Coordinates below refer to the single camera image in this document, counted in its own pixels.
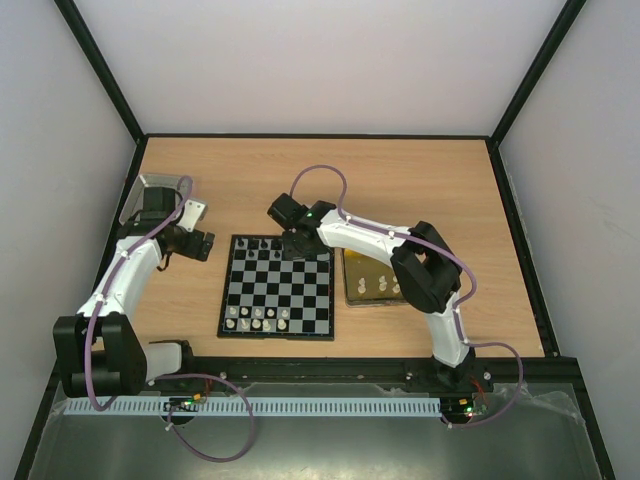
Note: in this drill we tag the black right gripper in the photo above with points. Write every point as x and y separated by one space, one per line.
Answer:
304 242

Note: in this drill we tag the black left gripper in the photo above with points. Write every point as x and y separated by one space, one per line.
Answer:
192 249

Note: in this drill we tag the silver metal tin lid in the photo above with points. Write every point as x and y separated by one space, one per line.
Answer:
134 201

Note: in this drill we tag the black silver chess board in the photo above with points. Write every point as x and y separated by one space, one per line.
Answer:
299 291

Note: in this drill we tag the gold metal tin box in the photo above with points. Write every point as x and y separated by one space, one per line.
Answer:
356 266

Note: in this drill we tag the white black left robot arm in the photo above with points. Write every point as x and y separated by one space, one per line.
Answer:
98 353

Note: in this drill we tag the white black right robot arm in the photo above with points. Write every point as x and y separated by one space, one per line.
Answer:
426 270

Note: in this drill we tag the left controller circuit board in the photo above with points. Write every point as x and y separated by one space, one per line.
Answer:
192 404

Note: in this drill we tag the controller circuit board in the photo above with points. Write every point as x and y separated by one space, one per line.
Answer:
192 404
462 410

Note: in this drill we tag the right controller circuit board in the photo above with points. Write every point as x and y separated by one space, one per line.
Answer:
462 410

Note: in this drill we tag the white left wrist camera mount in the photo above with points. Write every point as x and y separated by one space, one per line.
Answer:
193 212

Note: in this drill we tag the white slotted cable duct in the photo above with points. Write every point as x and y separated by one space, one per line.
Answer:
287 407

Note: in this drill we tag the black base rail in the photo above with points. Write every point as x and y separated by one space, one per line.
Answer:
414 375

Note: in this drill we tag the black enclosure frame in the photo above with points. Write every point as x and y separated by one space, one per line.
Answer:
552 367

